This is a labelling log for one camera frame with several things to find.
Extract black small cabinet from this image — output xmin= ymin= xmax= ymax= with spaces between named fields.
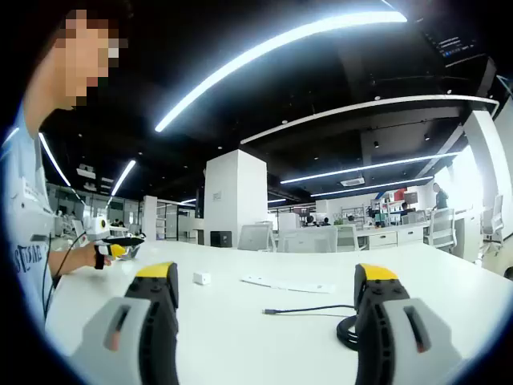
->
xmin=209 ymin=230 xmax=232 ymax=248

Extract white shelf with boxes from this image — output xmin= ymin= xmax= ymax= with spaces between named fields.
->
xmin=370 ymin=188 xmax=422 ymax=225

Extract white desk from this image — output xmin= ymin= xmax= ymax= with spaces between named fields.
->
xmin=43 ymin=239 xmax=513 ymax=385

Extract white power strip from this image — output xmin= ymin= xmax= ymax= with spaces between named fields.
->
xmin=240 ymin=274 xmax=337 ymax=294

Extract long ceiling light strip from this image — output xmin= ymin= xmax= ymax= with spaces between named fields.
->
xmin=110 ymin=159 xmax=137 ymax=197
xmin=154 ymin=10 xmax=408 ymax=133
xmin=280 ymin=151 xmax=460 ymax=184
xmin=310 ymin=175 xmax=434 ymax=197
xmin=38 ymin=132 xmax=72 ymax=188

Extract white curved ceiling trim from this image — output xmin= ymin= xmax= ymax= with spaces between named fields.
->
xmin=240 ymin=95 xmax=500 ymax=145

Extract black thin cable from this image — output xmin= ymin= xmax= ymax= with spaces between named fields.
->
xmin=42 ymin=230 xmax=88 ymax=322

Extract white office chair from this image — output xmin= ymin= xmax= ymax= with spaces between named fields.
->
xmin=480 ymin=195 xmax=505 ymax=249
xmin=276 ymin=226 xmax=339 ymax=253
xmin=424 ymin=208 xmax=458 ymax=253
xmin=336 ymin=223 xmax=362 ymax=252
xmin=237 ymin=223 xmax=277 ymax=253

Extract person in light-blue shirt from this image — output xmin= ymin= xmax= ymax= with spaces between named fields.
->
xmin=0 ymin=95 xmax=57 ymax=322

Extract black Type-C cable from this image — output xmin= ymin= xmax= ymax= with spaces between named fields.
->
xmin=263 ymin=304 xmax=364 ymax=353

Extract white chest device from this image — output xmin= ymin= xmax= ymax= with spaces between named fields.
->
xmin=10 ymin=176 xmax=55 ymax=244

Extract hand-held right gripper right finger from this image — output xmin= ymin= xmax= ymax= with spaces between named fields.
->
xmin=353 ymin=263 xmax=464 ymax=385

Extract white low cabinets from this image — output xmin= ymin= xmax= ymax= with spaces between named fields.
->
xmin=362 ymin=226 xmax=428 ymax=248

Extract white square pillar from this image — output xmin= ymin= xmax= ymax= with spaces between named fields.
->
xmin=203 ymin=148 xmax=269 ymax=250
xmin=463 ymin=110 xmax=500 ymax=213
xmin=143 ymin=195 xmax=158 ymax=241

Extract person's left hand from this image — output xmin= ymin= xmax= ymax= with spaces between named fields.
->
xmin=75 ymin=242 xmax=113 ymax=270

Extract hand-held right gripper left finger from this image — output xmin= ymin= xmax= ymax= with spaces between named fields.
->
xmin=70 ymin=261 xmax=180 ymax=385

